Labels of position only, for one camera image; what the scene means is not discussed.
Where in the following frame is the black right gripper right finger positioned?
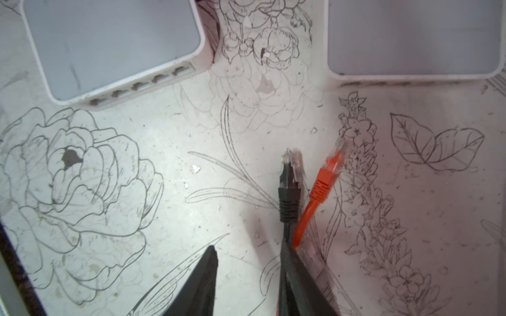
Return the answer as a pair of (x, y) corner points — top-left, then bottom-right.
(277, 240), (340, 315)

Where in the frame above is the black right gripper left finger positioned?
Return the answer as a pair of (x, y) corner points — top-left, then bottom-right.
(163, 246), (218, 316)

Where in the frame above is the black ethernet cable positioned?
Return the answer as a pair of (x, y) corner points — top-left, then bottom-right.
(277, 147), (304, 254)

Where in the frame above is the orange ethernet cable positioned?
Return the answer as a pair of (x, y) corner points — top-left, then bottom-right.
(291, 139), (349, 250)

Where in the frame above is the white network switch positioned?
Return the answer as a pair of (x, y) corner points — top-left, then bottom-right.
(326, 1), (505, 78)
(20, 0), (213, 107)

